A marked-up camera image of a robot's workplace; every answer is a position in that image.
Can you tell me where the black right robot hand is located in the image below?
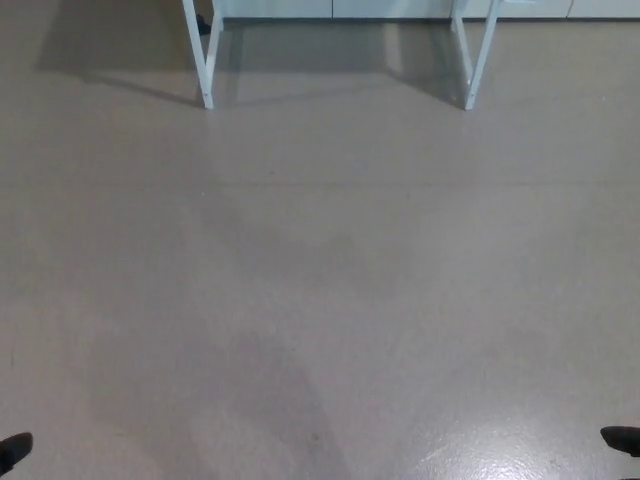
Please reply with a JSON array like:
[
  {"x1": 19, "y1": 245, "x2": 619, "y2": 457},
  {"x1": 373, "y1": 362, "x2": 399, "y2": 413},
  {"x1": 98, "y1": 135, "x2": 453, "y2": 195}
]
[{"x1": 600, "y1": 425, "x2": 640, "y2": 458}]

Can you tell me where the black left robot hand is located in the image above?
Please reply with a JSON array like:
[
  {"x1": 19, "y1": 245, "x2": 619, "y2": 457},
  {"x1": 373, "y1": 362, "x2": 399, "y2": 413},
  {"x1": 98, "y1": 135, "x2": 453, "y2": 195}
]
[{"x1": 0, "y1": 432, "x2": 34, "y2": 473}]

